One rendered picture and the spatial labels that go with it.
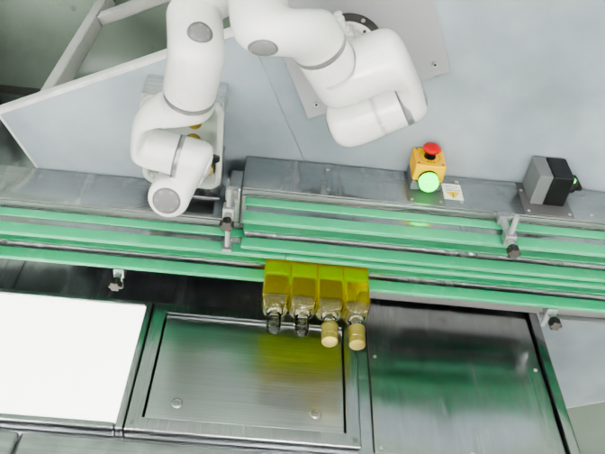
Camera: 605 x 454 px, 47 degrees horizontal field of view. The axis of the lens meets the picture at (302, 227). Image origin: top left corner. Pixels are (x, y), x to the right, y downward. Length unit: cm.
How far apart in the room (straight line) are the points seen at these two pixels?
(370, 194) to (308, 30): 66
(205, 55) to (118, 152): 70
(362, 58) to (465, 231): 60
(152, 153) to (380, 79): 41
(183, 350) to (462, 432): 62
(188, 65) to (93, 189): 71
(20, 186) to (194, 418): 67
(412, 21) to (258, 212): 50
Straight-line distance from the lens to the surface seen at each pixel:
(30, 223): 165
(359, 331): 145
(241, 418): 147
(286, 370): 155
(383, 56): 110
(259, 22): 97
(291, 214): 151
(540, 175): 164
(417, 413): 158
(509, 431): 162
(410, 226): 154
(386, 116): 118
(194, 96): 108
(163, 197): 127
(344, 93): 111
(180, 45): 104
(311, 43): 100
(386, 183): 161
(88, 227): 162
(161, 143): 124
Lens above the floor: 210
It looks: 50 degrees down
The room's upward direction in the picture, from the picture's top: 178 degrees counter-clockwise
